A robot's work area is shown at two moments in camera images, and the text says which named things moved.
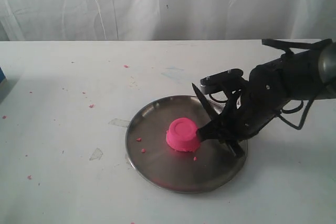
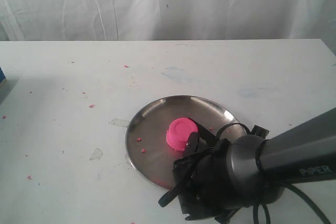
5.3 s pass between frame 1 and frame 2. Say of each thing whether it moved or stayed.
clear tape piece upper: stayed
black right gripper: moved
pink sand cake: stayed
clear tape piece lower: stayed
